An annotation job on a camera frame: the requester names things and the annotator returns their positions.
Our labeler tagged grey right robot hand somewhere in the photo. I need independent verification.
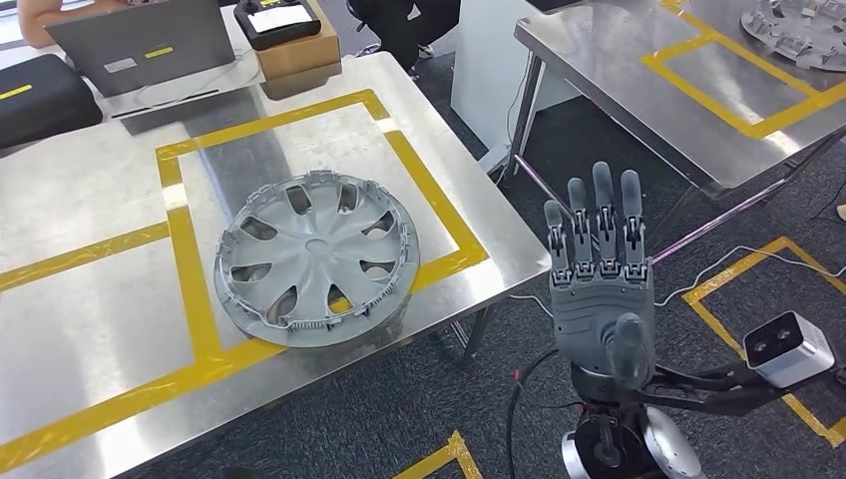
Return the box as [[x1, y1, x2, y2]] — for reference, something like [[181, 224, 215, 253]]
[[543, 160, 656, 391]]

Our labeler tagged silver wheel hubcap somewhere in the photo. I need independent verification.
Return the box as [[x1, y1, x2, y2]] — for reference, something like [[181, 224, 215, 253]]
[[212, 170, 422, 349]]

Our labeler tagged steel workbench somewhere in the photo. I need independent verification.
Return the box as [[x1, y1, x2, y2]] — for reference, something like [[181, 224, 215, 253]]
[[0, 51, 553, 479], [509, 0, 846, 265]]

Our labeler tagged white cabinet panel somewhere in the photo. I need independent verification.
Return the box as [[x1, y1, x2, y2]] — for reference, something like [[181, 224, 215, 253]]
[[449, 0, 583, 152]]

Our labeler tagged grey wheel hubcap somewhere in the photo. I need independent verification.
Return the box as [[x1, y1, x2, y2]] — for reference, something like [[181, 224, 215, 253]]
[[739, 0, 846, 73]]

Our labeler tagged person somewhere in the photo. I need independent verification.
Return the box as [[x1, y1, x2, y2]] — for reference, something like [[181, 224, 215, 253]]
[[346, 0, 462, 74], [18, 0, 127, 49]]

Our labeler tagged brown cardboard box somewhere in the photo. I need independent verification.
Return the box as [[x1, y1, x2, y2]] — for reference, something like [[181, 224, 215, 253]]
[[253, 0, 343, 84]]

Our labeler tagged black remote controller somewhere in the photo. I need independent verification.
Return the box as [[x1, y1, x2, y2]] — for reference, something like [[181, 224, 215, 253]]
[[232, 0, 323, 52]]

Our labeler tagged grey laptop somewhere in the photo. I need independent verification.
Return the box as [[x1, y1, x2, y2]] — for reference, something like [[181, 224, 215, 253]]
[[44, 0, 237, 99]]

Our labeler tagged black soft case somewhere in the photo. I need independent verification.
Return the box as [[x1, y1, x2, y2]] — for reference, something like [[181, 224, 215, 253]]
[[0, 54, 104, 150]]

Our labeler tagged black camera bracket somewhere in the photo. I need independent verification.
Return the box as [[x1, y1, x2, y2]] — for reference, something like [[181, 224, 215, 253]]
[[637, 359, 788, 418]]

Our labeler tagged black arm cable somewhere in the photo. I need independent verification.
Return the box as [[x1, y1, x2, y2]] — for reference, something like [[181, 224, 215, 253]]
[[505, 348, 563, 479]]

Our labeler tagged white floor cable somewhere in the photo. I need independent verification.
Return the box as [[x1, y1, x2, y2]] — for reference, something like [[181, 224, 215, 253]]
[[509, 245, 846, 318]]

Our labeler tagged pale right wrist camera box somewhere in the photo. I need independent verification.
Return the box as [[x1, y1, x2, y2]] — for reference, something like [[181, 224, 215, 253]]
[[743, 310, 837, 390]]

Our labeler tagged yellow tape frame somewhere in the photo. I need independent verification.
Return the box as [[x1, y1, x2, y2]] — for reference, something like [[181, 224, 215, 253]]
[[156, 89, 491, 371], [0, 221, 222, 474]]

